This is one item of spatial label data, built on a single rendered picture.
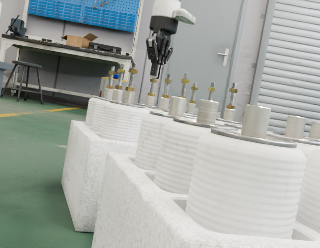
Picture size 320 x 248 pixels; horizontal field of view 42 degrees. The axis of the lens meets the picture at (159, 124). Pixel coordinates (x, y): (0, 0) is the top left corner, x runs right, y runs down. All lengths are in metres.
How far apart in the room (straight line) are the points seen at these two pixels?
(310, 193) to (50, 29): 5.88
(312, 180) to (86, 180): 0.49
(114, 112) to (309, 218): 0.51
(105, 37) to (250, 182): 5.75
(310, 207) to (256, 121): 0.10
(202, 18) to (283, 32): 1.15
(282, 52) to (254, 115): 5.83
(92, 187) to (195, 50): 5.28
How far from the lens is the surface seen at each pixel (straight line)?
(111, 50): 5.44
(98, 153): 0.80
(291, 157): 0.35
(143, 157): 0.57
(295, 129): 0.53
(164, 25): 1.12
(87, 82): 6.03
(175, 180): 0.45
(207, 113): 0.48
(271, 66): 6.14
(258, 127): 0.37
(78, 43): 5.58
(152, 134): 0.56
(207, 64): 6.02
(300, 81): 6.25
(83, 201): 0.82
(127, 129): 0.83
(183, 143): 0.45
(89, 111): 1.09
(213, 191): 0.35
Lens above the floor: 0.27
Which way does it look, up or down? 3 degrees down
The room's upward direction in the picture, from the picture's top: 10 degrees clockwise
